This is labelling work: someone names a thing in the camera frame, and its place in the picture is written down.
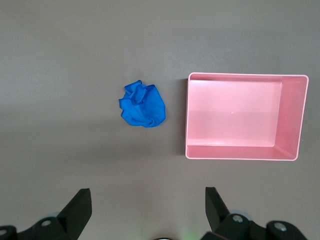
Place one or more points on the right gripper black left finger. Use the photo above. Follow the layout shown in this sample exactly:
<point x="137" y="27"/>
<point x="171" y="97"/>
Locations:
<point x="72" y="215"/>

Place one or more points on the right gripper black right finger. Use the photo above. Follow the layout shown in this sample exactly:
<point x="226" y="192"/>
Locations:
<point x="220" y="217"/>

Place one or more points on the blue cloth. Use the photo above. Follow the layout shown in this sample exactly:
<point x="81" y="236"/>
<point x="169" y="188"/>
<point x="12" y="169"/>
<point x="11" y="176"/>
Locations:
<point x="145" y="110"/>

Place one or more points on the pink plastic bin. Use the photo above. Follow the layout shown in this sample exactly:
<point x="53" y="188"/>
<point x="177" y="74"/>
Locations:
<point x="232" y="115"/>

